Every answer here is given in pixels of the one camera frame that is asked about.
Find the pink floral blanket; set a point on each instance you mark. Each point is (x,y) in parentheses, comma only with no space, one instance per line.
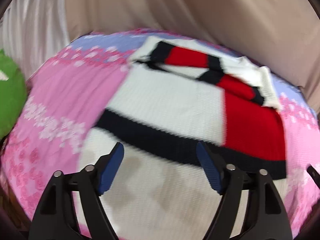
(57,100)

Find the white red navy knit sweater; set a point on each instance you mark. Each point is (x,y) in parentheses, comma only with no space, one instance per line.
(180,120)

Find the beige curtain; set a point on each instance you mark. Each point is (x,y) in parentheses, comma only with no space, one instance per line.
(190,12)

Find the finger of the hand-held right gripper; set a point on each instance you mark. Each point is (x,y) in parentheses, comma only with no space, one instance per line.
(313,172)

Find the white sheer curtain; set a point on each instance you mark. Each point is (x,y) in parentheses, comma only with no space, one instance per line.
(35,30)

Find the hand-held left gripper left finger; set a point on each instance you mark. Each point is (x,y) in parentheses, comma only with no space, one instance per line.
(112,167)

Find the green plush toy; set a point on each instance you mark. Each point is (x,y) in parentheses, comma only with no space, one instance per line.
(11,92)

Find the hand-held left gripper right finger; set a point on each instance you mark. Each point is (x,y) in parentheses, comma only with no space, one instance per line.
(209,168)

